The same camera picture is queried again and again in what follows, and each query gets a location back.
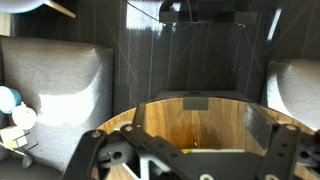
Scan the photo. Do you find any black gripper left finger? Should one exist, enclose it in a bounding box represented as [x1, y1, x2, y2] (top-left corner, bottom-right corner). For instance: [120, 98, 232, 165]
[62, 102, 188, 180]

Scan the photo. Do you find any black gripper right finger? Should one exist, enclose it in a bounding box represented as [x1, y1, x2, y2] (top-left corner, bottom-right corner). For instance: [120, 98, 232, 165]
[245, 102, 320, 180]

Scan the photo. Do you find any grey fabric armchair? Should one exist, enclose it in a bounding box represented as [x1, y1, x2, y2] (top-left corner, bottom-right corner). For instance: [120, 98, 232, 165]
[263, 59, 320, 132]
[0, 35, 114, 173]

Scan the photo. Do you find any black tape patch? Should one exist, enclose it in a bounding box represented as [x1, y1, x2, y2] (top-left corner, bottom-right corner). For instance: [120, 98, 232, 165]
[183, 97, 210, 111]

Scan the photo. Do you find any white round ball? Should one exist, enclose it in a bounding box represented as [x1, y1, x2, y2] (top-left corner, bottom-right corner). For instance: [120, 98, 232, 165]
[11, 102, 38, 131]

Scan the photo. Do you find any beige small box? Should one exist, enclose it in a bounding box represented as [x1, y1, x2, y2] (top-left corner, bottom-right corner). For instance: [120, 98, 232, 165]
[0, 125, 29, 150]

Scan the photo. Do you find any light blue cup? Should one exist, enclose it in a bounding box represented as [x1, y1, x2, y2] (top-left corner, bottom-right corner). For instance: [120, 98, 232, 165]
[0, 85, 23, 115]

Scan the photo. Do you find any light wooden leg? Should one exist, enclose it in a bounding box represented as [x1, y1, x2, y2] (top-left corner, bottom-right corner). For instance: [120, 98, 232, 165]
[44, 0, 77, 19]

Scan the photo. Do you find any white round lamp shade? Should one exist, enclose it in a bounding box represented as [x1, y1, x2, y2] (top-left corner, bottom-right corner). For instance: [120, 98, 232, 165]
[0, 0, 45, 14]

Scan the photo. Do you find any thin black cable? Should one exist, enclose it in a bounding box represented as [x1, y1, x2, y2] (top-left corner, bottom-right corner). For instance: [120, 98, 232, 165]
[124, 0, 198, 29]

